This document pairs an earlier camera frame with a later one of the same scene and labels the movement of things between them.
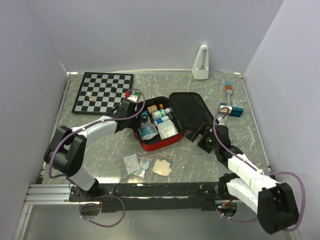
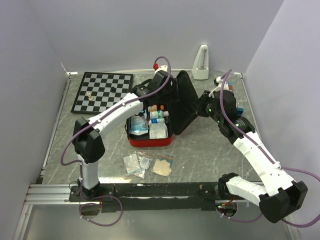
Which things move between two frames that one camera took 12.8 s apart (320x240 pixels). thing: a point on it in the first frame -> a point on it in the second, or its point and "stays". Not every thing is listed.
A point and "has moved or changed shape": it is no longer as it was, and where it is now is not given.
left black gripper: x=135 y=123 -> x=173 y=95
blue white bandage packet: x=147 y=130 has moved or changed shape
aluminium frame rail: x=51 y=194 stays
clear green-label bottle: x=160 y=113 has moved or changed shape
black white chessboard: x=102 y=93 stays
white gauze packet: x=166 y=129 -> x=158 y=130
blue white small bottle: x=161 y=120 has moved or changed shape
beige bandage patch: x=163 y=165 stays
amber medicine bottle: x=154 y=108 stays
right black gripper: x=205 y=130 -> x=202 y=101
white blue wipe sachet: x=144 y=163 stays
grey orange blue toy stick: x=229 y=91 stays
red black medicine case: x=163 y=120 has moved or changed shape
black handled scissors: x=144 y=118 has moved or changed shape
